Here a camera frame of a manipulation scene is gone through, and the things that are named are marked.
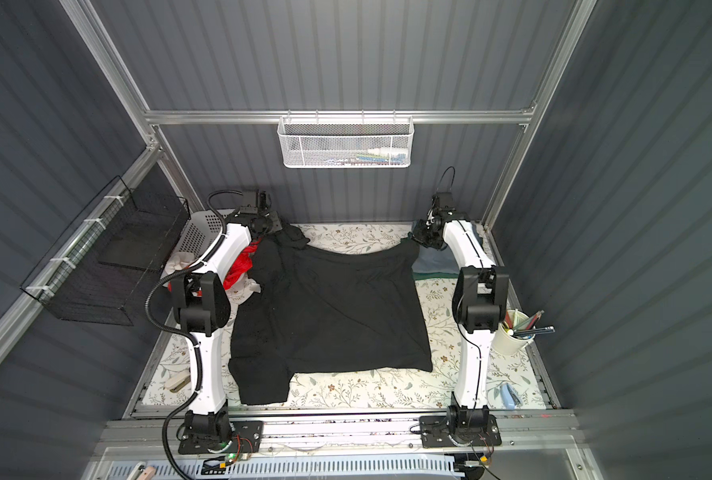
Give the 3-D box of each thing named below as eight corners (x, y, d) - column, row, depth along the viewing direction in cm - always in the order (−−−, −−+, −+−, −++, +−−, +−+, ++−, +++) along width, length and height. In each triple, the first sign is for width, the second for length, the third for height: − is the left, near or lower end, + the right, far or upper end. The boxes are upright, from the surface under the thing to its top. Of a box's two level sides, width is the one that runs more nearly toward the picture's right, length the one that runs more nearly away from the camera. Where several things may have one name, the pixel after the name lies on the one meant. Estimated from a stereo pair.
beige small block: (173, 395, 82) (166, 391, 79) (170, 388, 83) (163, 384, 80) (194, 380, 84) (188, 376, 82) (191, 374, 86) (185, 370, 83)
